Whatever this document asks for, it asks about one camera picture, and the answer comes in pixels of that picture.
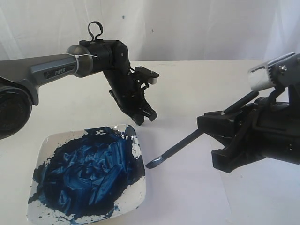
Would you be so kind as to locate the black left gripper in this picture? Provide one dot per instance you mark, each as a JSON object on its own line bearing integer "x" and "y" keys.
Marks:
{"x": 128, "y": 91}

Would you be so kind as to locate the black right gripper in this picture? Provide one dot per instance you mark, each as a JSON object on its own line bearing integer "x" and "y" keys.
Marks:
{"x": 272, "y": 130}

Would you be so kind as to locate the black paintbrush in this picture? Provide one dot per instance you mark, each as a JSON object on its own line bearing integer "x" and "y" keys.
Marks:
{"x": 178, "y": 146}

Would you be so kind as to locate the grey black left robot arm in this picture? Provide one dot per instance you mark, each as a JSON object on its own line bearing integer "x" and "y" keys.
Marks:
{"x": 21, "y": 79}

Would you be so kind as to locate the white paper sheet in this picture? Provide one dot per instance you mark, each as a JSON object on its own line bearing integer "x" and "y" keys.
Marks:
{"x": 185, "y": 189}

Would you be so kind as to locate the white square paint plate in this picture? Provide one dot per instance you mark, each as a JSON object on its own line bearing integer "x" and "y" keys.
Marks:
{"x": 87, "y": 176}

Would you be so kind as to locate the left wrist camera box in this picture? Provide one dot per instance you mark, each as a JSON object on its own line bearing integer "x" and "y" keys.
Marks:
{"x": 148, "y": 75}

